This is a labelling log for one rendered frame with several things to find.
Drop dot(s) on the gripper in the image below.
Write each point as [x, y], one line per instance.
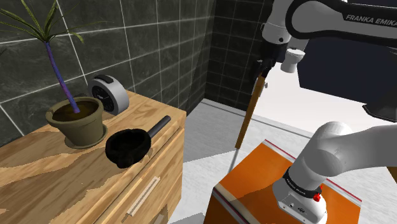
[268, 52]

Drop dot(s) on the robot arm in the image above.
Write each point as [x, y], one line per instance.
[335, 149]

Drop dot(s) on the dark blue cabinet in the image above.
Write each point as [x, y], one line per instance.
[341, 71]

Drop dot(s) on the orange robot stand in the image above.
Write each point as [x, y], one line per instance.
[254, 176]

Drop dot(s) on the grey alarm clock black face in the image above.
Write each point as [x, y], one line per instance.
[116, 94]

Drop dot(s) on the potted plant in olive pot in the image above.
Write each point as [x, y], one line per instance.
[83, 128]

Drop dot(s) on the wooden chest of drawers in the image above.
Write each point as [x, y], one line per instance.
[62, 176]

